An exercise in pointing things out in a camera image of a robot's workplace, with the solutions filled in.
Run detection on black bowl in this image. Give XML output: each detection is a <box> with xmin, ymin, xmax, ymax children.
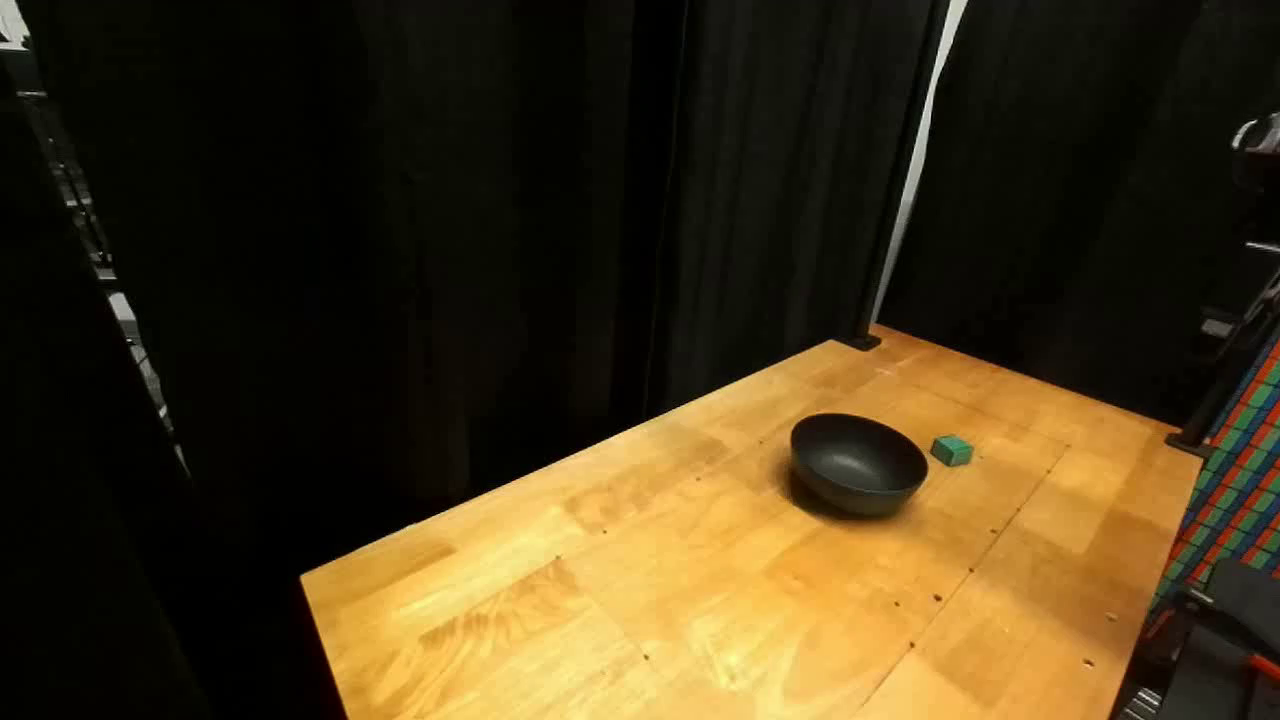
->
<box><xmin>789</xmin><ymin>414</ymin><xmax>928</xmax><ymax>518</ymax></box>

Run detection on green block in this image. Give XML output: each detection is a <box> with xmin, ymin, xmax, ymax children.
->
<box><xmin>931</xmin><ymin>438</ymin><xmax>975</xmax><ymax>468</ymax></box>

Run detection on black curtain left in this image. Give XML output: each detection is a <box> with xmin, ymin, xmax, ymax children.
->
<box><xmin>0</xmin><ymin>0</ymin><xmax>952</xmax><ymax>720</ymax></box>

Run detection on black curtain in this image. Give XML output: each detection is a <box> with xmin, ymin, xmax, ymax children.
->
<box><xmin>0</xmin><ymin>0</ymin><xmax>952</xmax><ymax>720</ymax></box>
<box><xmin>884</xmin><ymin>0</ymin><xmax>1280</xmax><ymax>422</ymax></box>

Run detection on black curtain right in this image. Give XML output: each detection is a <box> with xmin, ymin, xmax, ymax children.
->
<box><xmin>884</xmin><ymin>0</ymin><xmax>1280</xmax><ymax>422</ymax></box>

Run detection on black stand with red trim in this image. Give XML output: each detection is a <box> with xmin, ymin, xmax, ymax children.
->
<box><xmin>1109</xmin><ymin>563</ymin><xmax>1280</xmax><ymax>720</ymax></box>

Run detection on black corner post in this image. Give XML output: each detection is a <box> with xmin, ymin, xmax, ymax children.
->
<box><xmin>842</xmin><ymin>0</ymin><xmax>947</xmax><ymax>354</ymax></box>

